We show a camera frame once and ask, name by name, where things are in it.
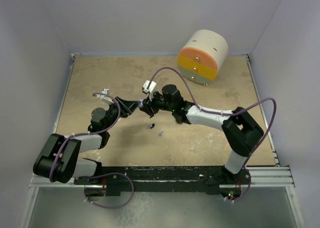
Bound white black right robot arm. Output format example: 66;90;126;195
140;80;264;184

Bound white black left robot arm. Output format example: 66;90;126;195
33;96;141;184

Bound aluminium table frame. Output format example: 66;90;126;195
28;53;297;228

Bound purple round earbud charging case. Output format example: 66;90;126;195
138;99;144;110

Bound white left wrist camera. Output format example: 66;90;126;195
100;88;114;105

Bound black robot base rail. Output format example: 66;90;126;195
74;166;251;198

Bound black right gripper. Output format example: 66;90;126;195
140;90;175;116

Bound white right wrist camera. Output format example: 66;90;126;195
142;80;157;100

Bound cylindrical three-drawer storage box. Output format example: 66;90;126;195
177;29;229;86

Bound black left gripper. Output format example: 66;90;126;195
103;96;140;131

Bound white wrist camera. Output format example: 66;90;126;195
100;88;114;105
142;80;157;100

